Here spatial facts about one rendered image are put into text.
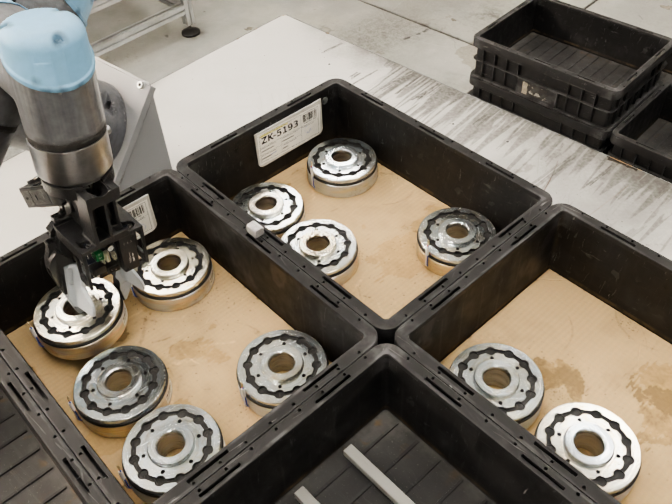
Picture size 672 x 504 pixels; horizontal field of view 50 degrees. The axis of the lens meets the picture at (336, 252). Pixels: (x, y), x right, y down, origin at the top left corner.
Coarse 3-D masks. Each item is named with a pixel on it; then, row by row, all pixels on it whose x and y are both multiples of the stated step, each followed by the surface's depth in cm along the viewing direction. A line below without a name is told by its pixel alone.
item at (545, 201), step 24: (312, 96) 106; (360, 96) 105; (264, 120) 102; (408, 120) 100; (216, 144) 99; (456, 144) 96; (504, 168) 92; (216, 192) 91; (528, 192) 89; (240, 216) 88; (528, 216) 86; (504, 240) 83; (312, 264) 82; (336, 288) 80; (432, 288) 79; (360, 312) 77; (408, 312) 76; (384, 336) 76
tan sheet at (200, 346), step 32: (224, 288) 93; (32, 320) 91; (128, 320) 90; (160, 320) 90; (192, 320) 90; (224, 320) 90; (256, 320) 89; (32, 352) 87; (160, 352) 86; (192, 352) 86; (224, 352) 86; (64, 384) 84; (192, 384) 83; (224, 384) 83; (224, 416) 80; (256, 416) 80; (96, 448) 78
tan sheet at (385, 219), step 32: (384, 192) 105; (416, 192) 105; (352, 224) 101; (384, 224) 100; (416, 224) 100; (384, 256) 96; (416, 256) 96; (352, 288) 92; (384, 288) 92; (416, 288) 92
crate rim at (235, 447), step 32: (128, 192) 92; (192, 192) 91; (224, 224) 88; (0, 256) 85; (320, 288) 79; (352, 320) 76; (0, 352) 75; (352, 352) 73; (32, 384) 72; (320, 384) 70; (64, 416) 69; (224, 448) 66; (96, 480) 64
